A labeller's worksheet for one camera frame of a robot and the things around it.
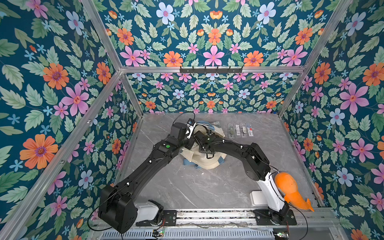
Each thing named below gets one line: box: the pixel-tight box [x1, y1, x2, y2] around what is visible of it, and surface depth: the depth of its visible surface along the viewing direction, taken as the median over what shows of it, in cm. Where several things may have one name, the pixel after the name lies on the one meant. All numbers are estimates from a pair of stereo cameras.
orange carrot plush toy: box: [274, 172, 315, 212], surface depth 78 cm
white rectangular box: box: [249, 190, 268, 207], surface depth 77 cm
